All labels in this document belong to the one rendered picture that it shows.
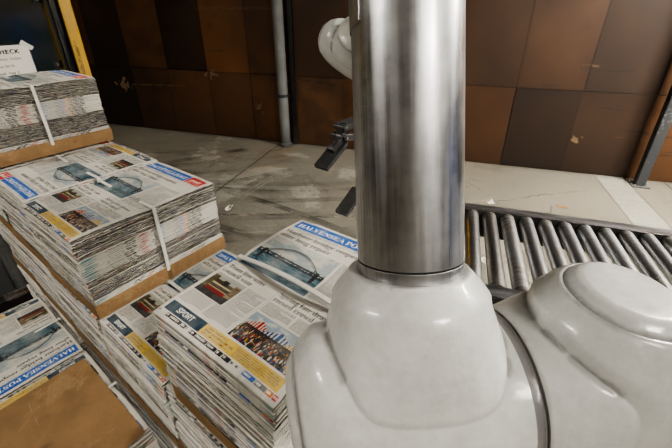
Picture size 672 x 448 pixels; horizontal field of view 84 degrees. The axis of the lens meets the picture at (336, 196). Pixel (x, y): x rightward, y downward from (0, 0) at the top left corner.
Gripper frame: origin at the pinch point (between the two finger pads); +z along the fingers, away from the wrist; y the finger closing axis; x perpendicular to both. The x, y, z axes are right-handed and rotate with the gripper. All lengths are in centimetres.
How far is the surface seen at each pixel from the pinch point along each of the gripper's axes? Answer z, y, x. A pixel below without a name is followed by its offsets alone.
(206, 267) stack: 21, 30, 43
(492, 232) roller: -44, 67, -16
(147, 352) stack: 44, 19, 28
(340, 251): 6.9, 11.2, -2.2
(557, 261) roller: -40, 65, -37
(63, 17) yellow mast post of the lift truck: -28, -16, 159
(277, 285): 20.2, 4.9, 0.9
